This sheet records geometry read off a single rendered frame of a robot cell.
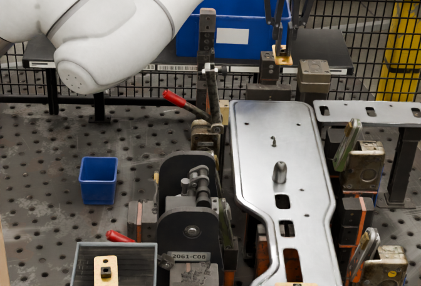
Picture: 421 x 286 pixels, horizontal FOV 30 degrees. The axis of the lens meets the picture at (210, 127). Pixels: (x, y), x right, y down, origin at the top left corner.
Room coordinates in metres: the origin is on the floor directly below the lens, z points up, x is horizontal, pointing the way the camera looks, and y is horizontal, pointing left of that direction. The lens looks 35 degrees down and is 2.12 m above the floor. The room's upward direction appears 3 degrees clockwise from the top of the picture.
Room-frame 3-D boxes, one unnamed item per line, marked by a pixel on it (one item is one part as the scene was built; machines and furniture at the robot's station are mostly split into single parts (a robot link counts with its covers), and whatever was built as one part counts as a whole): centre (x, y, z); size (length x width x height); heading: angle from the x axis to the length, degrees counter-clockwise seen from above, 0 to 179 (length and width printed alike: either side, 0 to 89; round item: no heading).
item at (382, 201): (1.69, -0.52, 0.84); 0.11 x 0.06 x 0.29; 93
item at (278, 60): (1.52, -0.15, 1.25); 0.08 x 0.04 x 0.01; 4
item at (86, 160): (1.65, 0.29, 0.74); 0.11 x 0.10 x 0.09; 3
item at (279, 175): (1.39, -0.16, 1.02); 0.03 x 0.03 x 0.07
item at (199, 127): (1.51, 0.01, 0.88); 0.07 x 0.06 x 0.35; 93
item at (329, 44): (1.94, 0.07, 1.02); 0.90 x 0.22 x 0.03; 93
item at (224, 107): (1.59, -0.02, 0.88); 0.04 x 0.04 x 0.36; 3
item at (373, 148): (1.47, -0.36, 0.87); 0.12 x 0.09 x 0.35; 93
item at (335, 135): (1.60, -0.34, 0.84); 0.11 x 0.10 x 0.28; 93
